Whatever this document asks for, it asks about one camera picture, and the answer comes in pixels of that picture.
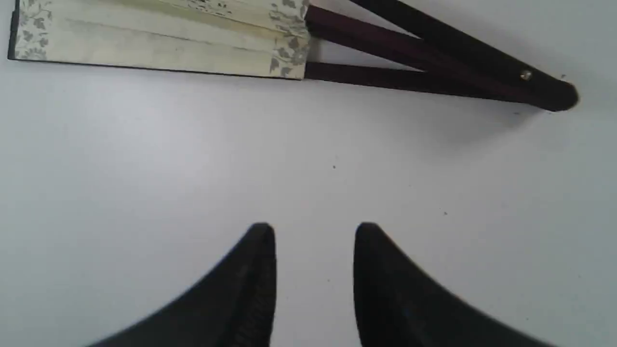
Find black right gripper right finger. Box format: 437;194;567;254
353;222;547;347

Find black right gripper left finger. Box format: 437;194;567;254
95;223;277;347

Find paper folding fan dark ribs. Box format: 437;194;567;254
7;0;579;113

